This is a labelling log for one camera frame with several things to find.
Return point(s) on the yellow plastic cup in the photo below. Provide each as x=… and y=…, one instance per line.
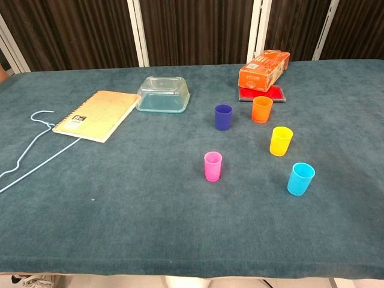
x=279, y=144

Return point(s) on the pink plastic cup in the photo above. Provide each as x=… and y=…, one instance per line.
x=212, y=169

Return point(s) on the red flat ink pad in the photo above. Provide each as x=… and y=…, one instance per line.
x=276, y=93

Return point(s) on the white grey sneaker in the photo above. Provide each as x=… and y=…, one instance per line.
x=33, y=281

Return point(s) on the kraft spiral notebook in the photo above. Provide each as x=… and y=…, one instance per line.
x=96, y=117

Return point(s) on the dark blue plastic cup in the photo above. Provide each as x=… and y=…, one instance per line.
x=223, y=118

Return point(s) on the teal table cloth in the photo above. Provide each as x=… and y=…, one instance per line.
x=150, y=216

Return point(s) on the light blue plastic cup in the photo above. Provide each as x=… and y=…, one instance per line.
x=298, y=183

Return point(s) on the orange cardboard box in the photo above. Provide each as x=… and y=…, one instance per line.
x=264, y=72

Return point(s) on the dark ribbed divider panel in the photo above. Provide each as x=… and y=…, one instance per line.
x=360, y=30
x=295, y=27
x=198, y=30
x=75, y=33

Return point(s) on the white divider post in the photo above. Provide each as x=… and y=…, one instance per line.
x=325, y=30
x=258, y=30
x=15, y=51
x=138, y=33

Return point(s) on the clear plastic container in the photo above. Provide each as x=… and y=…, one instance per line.
x=163, y=96

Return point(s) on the orange plastic cup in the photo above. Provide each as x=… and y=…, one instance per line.
x=262, y=111

